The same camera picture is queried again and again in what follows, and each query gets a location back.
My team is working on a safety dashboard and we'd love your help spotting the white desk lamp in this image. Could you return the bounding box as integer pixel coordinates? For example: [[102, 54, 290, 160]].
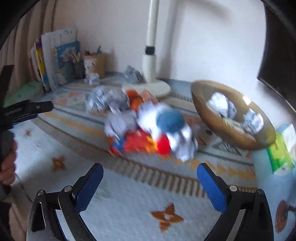
[[122, 0, 171, 98]]

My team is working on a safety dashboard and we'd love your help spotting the black mesh pen holder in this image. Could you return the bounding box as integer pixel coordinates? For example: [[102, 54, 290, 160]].
[[73, 60, 85, 79]]

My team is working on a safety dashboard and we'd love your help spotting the black monitor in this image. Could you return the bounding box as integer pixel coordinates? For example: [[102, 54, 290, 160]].
[[257, 1, 295, 108]]

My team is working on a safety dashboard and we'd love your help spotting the yellow book stack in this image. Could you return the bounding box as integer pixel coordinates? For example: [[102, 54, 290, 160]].
[[30, 38, 51, 92]]

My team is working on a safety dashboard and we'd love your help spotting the orange mandarin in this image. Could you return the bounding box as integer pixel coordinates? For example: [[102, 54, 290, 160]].
[[126, 89, 139, 100], [130, 97, 144, 111]]

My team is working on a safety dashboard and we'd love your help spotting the person's left hand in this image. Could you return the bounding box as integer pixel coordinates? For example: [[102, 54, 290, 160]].
[[0, 140, 17, 185]]

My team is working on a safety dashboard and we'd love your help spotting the gold ribbed bowl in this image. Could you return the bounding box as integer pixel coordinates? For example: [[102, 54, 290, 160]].
[[191, 80, 276, 151]]

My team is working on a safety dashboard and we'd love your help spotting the white worksheet book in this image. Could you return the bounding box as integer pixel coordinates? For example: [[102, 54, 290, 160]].
[[41, 26, 77, 90]]

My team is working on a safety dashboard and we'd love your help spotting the paper ball small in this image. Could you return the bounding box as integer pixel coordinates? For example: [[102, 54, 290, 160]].
[[104, 110, 137, 140]]

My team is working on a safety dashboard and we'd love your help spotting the green tissue pack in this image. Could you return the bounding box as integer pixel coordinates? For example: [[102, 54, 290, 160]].
[[267, 124, 295, 176]]

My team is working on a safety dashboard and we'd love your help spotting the pink small box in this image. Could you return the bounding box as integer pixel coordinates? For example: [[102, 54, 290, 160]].
[[140, 89, 159, 104]]

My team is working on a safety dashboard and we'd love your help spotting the patterned woven table mat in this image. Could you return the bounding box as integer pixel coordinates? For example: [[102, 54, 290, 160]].
[[11, 80, 257, 240]]

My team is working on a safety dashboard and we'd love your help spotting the red snack bag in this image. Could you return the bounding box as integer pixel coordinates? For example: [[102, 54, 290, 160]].
[[108, 128, 158, 156]]

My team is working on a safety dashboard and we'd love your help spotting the wooden pen holder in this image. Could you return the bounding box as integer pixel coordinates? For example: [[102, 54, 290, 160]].
[[83, 53, 106, 78]]

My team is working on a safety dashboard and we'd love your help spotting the red plush ball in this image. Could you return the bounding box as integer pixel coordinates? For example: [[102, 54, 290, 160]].
[[157, 134, 171, 156]]

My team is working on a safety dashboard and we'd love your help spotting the white blue plush toy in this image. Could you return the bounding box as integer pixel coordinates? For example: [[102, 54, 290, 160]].
[[137, 101, 198, 162]]

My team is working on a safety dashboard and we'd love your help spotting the blue cover workbook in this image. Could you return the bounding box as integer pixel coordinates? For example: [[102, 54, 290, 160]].
[[56, 41, 80, 85]]

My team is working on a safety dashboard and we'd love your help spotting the large paper pile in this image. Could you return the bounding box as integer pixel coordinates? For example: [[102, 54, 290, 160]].
[[87, 86, 130, 113]]

